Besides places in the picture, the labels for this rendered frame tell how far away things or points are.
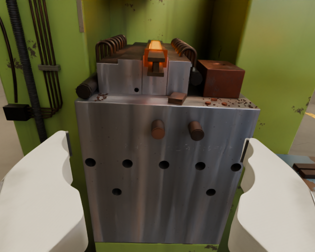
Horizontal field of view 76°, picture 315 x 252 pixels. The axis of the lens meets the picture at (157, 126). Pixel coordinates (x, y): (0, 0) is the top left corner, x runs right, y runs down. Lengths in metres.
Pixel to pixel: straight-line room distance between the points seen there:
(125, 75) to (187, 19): 0.53
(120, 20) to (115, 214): 0.72
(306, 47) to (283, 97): 0.14
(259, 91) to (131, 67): 0.40
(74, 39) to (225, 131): 0.45
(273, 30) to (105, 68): 0.45
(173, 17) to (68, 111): 0.55
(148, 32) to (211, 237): 0.78
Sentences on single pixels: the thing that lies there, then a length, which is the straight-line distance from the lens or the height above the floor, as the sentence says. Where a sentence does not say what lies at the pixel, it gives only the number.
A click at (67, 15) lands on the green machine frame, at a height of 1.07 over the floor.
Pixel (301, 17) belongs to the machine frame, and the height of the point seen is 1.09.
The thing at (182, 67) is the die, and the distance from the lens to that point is 0.45.
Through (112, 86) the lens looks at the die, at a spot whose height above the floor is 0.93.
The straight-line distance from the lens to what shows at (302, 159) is 0.64.
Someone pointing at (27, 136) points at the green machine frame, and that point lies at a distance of 0.79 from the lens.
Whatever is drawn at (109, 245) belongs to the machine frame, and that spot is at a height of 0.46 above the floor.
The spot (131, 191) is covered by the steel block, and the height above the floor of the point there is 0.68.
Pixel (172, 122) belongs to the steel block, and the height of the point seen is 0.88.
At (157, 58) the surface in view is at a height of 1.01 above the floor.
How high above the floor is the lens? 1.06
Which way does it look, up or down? 27 degrees down
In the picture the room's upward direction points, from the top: 3 degrees clockwise
